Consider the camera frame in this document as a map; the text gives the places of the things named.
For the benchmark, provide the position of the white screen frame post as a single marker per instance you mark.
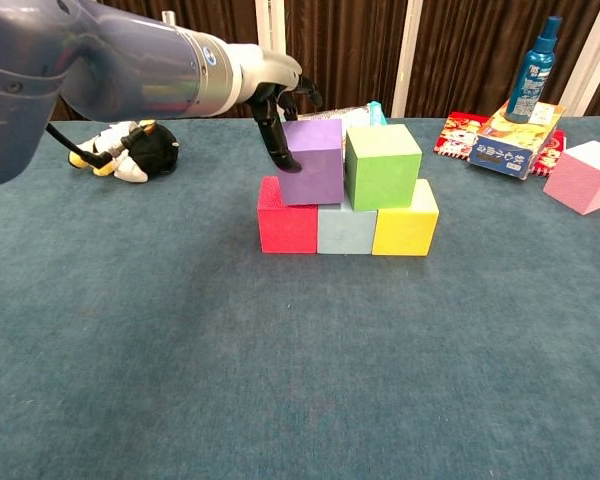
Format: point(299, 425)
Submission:
point(407, 55)
point(587, 55)
point(271, 25)

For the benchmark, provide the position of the green foam cube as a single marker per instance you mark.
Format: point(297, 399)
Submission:
point(380, 170)

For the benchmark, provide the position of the purple foam cube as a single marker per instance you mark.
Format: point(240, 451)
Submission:
point(312, 165)

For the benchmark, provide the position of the teal white snack bag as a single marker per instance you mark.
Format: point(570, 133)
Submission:
point(360, 114)

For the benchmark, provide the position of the teal felt table mat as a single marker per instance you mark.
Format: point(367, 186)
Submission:
point(300, 360)

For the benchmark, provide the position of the blue spray bottle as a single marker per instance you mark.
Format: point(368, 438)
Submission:
point(530, 75)

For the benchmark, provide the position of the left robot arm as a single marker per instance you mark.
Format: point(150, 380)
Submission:
point(80, 65)

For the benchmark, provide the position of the light blue foam cube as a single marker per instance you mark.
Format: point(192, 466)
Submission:
point(345, 232)

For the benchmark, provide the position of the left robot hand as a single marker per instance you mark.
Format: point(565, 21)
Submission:
point(267, 70)

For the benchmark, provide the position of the pink foam cube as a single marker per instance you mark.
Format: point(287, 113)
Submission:
point(585, 175)

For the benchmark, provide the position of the red foam cube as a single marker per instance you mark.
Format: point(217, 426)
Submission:
point(285, 230)

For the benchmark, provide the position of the red cartoon snack packet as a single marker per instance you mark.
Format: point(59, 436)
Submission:
point(455, 135)

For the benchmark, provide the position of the yellow blue snack box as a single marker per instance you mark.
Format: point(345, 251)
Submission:
point(510, 150)

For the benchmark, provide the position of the yellow foam cube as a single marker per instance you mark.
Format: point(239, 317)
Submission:
point(402, 232)

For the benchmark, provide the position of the black white plush penguin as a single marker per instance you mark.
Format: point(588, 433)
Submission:
point(150, 150)

